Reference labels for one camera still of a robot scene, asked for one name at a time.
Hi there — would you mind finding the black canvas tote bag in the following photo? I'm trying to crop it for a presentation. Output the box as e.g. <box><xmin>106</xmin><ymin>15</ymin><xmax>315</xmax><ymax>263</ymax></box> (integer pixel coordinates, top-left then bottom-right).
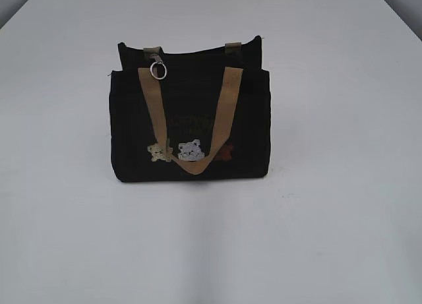
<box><xmin>109</xmin><ymin>36</ymin><xmax>271</xmax><ymax>183</ymax></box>

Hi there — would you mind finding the silver zipper pull ring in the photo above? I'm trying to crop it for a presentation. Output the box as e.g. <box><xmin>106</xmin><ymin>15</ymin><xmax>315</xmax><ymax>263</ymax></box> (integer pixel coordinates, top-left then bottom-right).
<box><xmin>150</xmin><ymin>54</ymin><xmax>166</xmax><ymax>79</ymax></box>

